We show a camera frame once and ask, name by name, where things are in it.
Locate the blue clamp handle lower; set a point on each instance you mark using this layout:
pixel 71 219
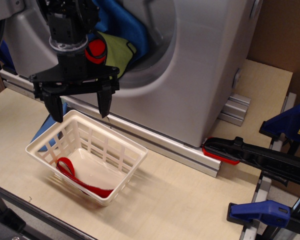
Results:
pixel 269 212

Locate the grey toy washing machine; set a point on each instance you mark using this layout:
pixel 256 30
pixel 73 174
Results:
pixel 178 89

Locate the large blue cloth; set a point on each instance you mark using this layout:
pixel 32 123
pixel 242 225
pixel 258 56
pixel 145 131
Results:
pixel 117 21

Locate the blue Irwin clamp upper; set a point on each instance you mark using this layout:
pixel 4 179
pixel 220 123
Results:
pixel 287 122

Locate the red cloth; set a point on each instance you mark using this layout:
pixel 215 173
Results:
pixel 96 51

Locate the yellow-green cloth black trim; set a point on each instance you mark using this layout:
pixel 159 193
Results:
pixel 120 52

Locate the black table frame bar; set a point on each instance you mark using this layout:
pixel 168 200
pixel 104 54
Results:
pixel 21 220

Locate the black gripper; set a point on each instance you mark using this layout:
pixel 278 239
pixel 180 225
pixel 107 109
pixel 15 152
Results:
pixel 74 75

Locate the white plastic laundry basket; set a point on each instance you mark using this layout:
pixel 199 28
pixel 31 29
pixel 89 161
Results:
pixel 88 155

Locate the blue clamp far left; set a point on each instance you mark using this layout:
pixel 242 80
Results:
pixel 6 59

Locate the aluminium extrusion rail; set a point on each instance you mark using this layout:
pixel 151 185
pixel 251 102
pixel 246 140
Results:
pixel 190 156

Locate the black red bar clamp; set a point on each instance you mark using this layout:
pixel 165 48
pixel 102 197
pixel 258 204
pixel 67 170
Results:
pixel 273 164

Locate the short aluminium extrusion piece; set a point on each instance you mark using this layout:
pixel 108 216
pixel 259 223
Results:
pixel 235 109

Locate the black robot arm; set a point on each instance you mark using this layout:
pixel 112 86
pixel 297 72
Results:
pixel 70 22

